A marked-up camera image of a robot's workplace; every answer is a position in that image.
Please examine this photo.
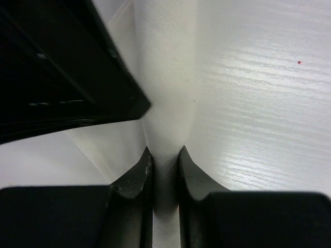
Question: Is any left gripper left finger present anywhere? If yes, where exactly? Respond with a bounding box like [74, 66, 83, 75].
[1, 149, 153, 247]

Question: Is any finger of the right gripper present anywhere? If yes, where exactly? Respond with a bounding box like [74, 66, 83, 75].
[1, 1, 151, 144]

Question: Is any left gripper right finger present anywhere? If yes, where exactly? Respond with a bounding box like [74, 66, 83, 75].
[177, 148, 330, 247]

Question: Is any white cloth napkin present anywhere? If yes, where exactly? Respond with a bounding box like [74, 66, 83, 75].
[67, 1, 200, 247]

